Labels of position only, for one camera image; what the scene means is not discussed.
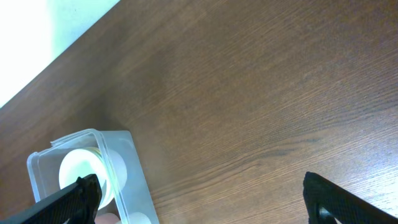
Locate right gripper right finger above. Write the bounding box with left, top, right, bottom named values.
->
left=303, top=172, right=397, bottom=224

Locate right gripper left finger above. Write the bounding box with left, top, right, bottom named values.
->
left=1, top=174, right=102, bottom=224

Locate pink plastic cup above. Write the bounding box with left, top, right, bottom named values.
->
left=95, top=213, right=120, bottom=224

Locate white plastic bowl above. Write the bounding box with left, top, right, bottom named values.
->
left=58, top=147, right=128, bottom=203

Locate white plastic cup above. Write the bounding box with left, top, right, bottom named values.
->
left=116, top=212, right=152, bottom=224

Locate clear plastic storage container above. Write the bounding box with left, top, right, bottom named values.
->
left=27, top=129, right=159, bottom=224

